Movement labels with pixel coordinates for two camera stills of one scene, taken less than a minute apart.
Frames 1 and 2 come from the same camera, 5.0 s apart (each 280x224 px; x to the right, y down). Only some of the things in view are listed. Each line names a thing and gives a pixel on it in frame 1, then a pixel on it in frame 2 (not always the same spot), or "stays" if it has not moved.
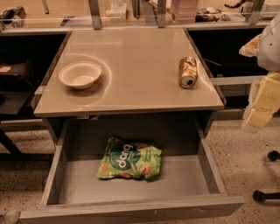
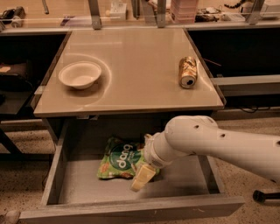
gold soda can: [188, 72] stays
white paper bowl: [80, 74] stays
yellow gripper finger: [250, 49] to [147, 137]
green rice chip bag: [124, 159] stays
